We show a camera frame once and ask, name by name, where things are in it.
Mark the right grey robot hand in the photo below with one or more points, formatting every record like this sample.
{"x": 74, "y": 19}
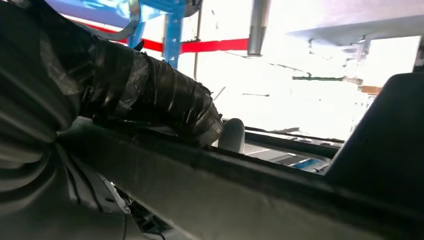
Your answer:
{"x": 159, "y": 96}

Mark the blue metal shelf rack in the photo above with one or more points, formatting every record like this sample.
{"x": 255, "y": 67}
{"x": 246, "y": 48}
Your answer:
{"x": 174, "y": 39}

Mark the stainless steel workbench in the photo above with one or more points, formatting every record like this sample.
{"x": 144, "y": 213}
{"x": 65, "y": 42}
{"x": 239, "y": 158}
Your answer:
{"x": 364, "y": 30}

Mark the red barrier belt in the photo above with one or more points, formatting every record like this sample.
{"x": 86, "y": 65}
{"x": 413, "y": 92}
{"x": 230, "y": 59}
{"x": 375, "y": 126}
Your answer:
{"x": 109, "y": 33}
{"x": 215, "y": 45}

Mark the chrome stanchion post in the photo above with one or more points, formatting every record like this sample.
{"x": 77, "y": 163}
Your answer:
{"x": 258, "y": 26}

